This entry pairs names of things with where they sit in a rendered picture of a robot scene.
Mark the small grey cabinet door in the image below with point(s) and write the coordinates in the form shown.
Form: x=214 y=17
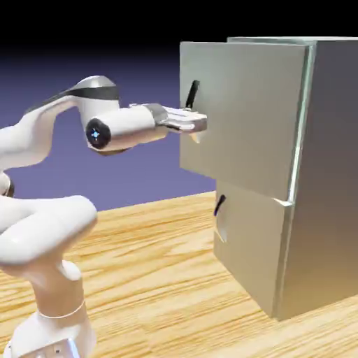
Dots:
x=251 y=246

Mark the grey metal cabinet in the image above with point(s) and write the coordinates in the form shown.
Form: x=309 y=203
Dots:
x=324 y=179

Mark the large grey cabinet door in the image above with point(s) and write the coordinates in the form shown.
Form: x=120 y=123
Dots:
x=246 y=117

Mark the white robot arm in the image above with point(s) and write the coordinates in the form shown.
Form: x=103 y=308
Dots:
x=44 y=223

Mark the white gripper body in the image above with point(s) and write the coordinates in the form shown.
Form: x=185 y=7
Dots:
x=184 y=120

